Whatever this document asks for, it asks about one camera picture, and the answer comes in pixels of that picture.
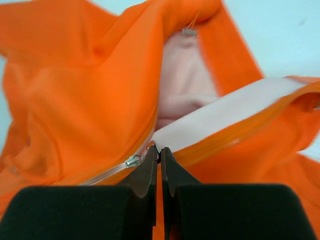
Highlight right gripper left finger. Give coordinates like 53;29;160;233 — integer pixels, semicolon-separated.
0;145;158;240

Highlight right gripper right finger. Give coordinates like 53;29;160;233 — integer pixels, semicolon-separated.
160;147;316;240

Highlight metal zipper slider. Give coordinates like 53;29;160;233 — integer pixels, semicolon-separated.
124;140;161;168

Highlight orange zip jacket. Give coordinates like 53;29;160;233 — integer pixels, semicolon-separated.
0;0;320;240

